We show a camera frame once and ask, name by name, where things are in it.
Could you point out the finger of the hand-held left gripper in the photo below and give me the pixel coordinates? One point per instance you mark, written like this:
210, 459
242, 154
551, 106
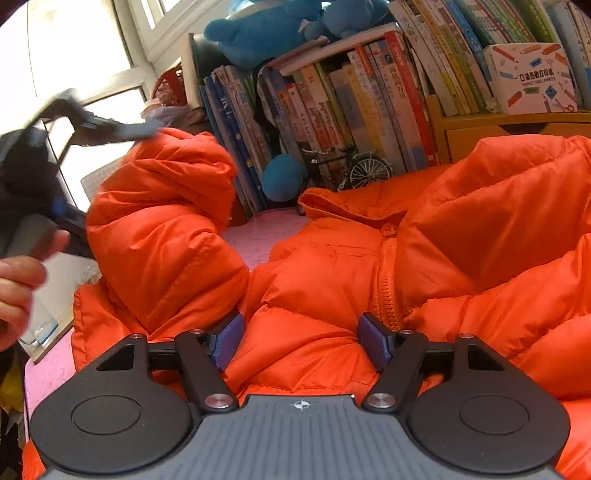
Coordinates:
106, 129

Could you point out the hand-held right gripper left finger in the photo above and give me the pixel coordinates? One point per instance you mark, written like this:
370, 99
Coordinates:
228, 344

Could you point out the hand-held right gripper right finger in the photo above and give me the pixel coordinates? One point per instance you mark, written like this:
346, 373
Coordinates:
375, 344

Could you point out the orange down jacket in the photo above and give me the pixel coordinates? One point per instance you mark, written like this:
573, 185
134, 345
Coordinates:
323, 286

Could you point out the person's left hand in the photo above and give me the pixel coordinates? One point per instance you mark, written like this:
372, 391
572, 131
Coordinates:
18, 286

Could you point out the red plastic basket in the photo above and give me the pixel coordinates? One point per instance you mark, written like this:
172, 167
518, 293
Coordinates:
168, 87

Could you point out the toy bicycle model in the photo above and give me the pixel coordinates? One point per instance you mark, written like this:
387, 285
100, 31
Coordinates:
369, 170

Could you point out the blue plush ball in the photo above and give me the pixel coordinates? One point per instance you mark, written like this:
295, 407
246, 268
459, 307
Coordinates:
284, 177

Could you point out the wooden drawer organizer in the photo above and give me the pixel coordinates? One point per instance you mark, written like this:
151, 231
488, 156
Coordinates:
461, 138

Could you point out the grey flat book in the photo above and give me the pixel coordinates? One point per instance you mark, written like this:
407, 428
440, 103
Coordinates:
323, 50

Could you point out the row of thick colourful books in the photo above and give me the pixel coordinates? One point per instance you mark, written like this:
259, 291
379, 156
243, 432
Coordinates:
369, 106

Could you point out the row of thin children's books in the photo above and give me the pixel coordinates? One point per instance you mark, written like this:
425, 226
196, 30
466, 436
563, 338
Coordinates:
443, 46

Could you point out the white printed cardboard box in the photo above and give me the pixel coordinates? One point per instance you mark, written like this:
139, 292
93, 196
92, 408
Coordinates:
526, 78

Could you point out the white window frame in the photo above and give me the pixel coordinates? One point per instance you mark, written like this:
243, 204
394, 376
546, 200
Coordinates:
138, 27

